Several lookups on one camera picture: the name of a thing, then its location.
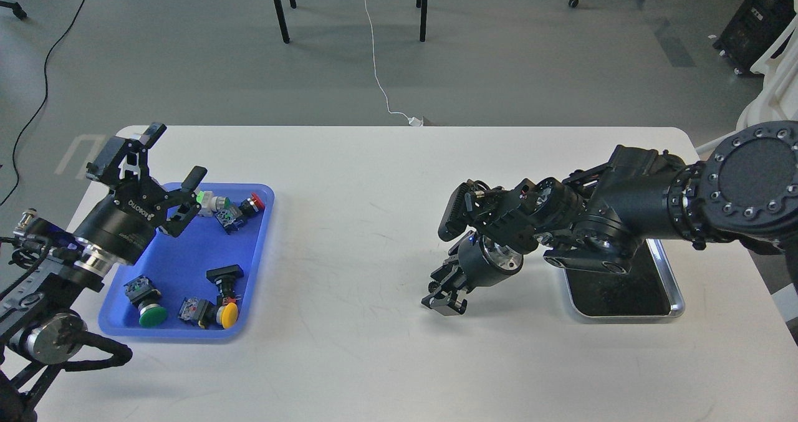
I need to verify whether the green push button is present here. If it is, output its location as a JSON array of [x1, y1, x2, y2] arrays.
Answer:
[[123, 275, 168, 328]]

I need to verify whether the black push button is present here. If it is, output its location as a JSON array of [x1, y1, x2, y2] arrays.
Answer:
[[206, 265, 243, 300]]

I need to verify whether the blue plastic tray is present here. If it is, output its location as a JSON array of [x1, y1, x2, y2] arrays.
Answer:
[[98, 183, 276, 343]]

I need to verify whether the silver metal tray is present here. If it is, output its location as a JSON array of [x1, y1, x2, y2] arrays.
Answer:
[[564, 239, 686, 324]]

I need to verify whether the green white switch block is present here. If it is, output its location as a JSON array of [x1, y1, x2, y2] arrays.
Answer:
[[196, 190, 231, 216]]

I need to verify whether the grey switch contact block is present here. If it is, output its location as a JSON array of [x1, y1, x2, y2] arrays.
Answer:
[[177, 297, 213, 329]]

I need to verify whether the dark blue switch block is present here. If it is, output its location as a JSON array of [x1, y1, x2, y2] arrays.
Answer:
[[214, 206, 247, 234]]

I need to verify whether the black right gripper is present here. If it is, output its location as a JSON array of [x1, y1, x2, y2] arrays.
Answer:
[[421, 235, 524, 316]]

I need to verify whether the black equipment case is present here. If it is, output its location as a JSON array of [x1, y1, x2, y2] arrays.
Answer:
[[713, 0, 796, 75]]

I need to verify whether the yellow push button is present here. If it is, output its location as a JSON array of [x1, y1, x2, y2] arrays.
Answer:
[[211, 298, 239, 329]]

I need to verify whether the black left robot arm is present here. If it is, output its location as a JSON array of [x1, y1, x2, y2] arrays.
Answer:
[[1, 123, 207, 421]]

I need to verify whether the white cable on floor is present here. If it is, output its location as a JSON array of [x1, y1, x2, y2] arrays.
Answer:
[[359, 0, 425, 127]]

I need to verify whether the red push button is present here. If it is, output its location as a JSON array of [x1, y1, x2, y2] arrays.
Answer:
[[238, 192, 266, 218]]

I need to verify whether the black cable on floor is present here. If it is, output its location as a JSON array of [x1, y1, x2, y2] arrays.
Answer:
[[0, 0, 144, 209]]

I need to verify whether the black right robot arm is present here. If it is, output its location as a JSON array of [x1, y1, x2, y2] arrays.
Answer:
[[421, 120, 797, 316]]

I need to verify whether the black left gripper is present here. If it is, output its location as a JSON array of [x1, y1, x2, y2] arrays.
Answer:
[[74, 123, 208, 265]]

